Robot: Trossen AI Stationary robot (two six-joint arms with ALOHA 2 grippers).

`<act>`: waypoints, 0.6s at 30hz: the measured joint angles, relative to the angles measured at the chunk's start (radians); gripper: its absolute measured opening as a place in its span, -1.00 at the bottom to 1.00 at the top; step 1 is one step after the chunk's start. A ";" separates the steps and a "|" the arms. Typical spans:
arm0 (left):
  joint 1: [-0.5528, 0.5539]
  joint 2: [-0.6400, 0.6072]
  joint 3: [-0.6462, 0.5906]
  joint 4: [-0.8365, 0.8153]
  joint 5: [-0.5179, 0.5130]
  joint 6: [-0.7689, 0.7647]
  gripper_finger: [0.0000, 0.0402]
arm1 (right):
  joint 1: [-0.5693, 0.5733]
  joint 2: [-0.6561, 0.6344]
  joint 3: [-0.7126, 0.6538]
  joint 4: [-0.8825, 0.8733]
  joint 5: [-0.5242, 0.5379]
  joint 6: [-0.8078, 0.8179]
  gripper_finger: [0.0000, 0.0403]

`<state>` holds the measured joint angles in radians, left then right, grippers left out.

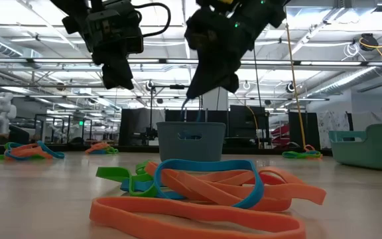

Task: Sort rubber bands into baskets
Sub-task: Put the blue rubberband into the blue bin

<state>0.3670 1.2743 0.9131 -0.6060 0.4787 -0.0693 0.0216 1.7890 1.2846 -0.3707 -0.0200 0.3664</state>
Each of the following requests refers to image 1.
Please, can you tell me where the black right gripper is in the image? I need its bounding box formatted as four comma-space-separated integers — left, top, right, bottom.
184, 0, 287, 100

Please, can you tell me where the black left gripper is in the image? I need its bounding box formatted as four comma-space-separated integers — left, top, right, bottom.
61, 1, 145, 90

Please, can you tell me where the blue plastic basket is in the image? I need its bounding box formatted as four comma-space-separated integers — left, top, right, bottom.
156, 121, 227, 163

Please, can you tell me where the white pillar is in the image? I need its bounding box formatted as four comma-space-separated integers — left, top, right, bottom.
202, 86, 229, 112

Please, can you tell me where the black mesh computer case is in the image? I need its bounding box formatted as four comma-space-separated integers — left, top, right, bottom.
229, 105, 267, 149

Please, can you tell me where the black partition panel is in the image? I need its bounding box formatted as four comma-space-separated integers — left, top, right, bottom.
288, 112, 321, 150
119, 108, 165, 147

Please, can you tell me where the red rack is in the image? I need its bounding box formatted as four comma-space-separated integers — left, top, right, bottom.
270, 124, 291, 147

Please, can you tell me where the white patterned cover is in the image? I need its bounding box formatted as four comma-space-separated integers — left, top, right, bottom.
316, 110, 351, 149

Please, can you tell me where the green plastic basket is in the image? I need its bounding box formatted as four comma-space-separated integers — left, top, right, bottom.
328, 123, 382, 173

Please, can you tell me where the black hanging cable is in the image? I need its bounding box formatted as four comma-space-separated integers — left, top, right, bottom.
253, 46, 262, 109

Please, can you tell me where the black camera stand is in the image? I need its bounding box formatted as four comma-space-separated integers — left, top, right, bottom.
146, 83, 205, 142

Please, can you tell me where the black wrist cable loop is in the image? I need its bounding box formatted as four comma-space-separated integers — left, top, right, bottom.
133, 2, 172, 38

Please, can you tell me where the yellow hanging cable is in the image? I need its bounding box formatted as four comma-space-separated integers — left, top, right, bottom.
285, 23, 308, 149

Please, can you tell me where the silver ceiling duct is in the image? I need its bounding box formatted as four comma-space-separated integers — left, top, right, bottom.
305, 64, 382, 98

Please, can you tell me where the black ceiling cable reel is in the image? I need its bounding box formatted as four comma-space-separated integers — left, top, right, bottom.
358, 32, 382, 60

